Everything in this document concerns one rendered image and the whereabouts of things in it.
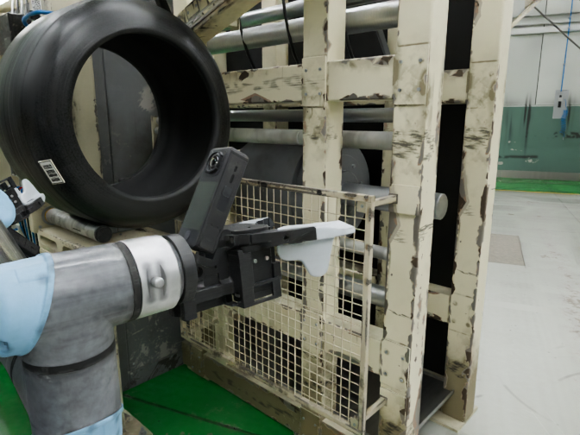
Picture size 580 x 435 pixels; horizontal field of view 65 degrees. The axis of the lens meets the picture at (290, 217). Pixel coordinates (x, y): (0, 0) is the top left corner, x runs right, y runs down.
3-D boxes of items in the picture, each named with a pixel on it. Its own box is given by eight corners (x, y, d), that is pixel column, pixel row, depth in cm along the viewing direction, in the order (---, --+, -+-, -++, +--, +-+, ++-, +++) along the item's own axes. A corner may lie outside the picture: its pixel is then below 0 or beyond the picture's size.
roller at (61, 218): (60, 220, 141) (45, 223, 138) (57, 206, 140) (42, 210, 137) (114, 240, 118) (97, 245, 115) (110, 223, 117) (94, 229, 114)
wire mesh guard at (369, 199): (180, 337, 188) (171, 169, 173) (184, 335, 189) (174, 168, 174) (362, 438, 129) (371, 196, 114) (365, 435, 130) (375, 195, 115)
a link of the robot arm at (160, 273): (106, 238, 45) (139, 244, 39) (150, 230, 48) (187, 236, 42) (116, 312, 46) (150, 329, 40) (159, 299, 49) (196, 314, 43)
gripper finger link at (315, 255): (356, 268, 53) (278, 277, 52) (353, 218, 52) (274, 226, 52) (363, 274, 50) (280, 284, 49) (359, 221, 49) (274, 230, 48)
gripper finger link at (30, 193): (41, 170, 95) (15, 183, 87) (56, 195, 97) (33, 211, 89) (29, 174, 96) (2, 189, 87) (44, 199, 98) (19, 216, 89)
